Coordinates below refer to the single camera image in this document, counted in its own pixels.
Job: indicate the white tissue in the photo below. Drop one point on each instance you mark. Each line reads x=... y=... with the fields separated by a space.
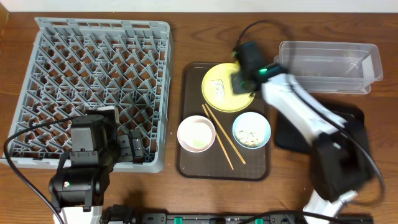
x=218 y=89

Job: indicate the grey dishwasher rack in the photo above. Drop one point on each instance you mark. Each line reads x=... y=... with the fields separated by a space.
x=77 y=65

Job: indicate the dark brown serving tray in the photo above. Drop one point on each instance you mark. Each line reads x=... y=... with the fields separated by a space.
x=212 y=163

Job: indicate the yellow plate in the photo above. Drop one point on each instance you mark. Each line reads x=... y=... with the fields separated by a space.
x=230 y=103

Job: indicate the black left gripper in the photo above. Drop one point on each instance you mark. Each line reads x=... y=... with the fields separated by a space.
x=126 y=153

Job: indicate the wooden chopstick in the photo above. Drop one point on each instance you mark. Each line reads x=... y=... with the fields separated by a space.
x=219 y=140
x=208 y=111

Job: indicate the pink bowl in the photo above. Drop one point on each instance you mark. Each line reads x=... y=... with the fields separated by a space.
x=190 y=120

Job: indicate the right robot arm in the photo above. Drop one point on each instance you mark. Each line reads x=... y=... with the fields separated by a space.
x=340 y=163

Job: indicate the clear plastic bin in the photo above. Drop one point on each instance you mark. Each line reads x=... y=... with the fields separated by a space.
x=332 y=67

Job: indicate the white cup in pink bowl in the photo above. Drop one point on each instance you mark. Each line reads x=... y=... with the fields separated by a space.
x=197 y=135

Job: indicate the rice and nut scraps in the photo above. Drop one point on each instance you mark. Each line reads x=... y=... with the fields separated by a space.
x=249 y=138

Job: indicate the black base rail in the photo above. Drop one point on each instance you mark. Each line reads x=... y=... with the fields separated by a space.
x=217 y=218

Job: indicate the black tray bin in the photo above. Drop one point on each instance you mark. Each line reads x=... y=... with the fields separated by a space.
x=288 y=137

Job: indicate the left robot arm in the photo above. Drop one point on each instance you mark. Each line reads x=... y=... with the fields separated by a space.
x=82 y=175

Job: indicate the light blue bowl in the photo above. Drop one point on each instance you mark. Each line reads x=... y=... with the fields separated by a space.
x=252 y=121

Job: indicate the wooden chopstick right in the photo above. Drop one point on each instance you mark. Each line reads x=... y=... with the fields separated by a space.
x=208 y=111

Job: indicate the wooden chopstick left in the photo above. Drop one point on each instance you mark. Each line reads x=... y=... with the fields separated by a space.
x=219 y=140

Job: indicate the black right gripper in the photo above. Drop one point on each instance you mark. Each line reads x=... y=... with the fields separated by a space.
x=236 y=79

